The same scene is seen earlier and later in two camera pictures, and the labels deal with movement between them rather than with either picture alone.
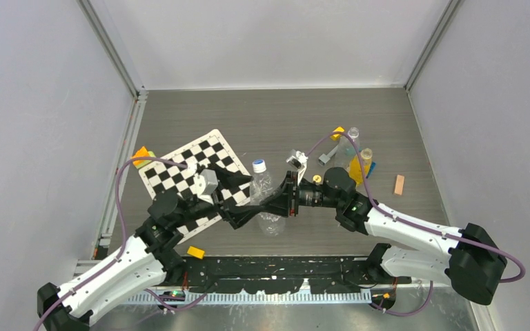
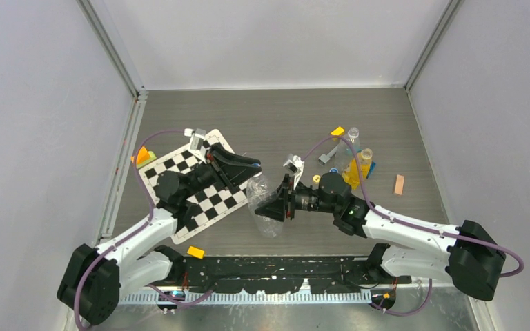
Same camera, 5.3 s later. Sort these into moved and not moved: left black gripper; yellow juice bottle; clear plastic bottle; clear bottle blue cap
Moved: left black gripper
Not moved: clear bottle blue cap; clear plastic bottle; yellow juice bottle
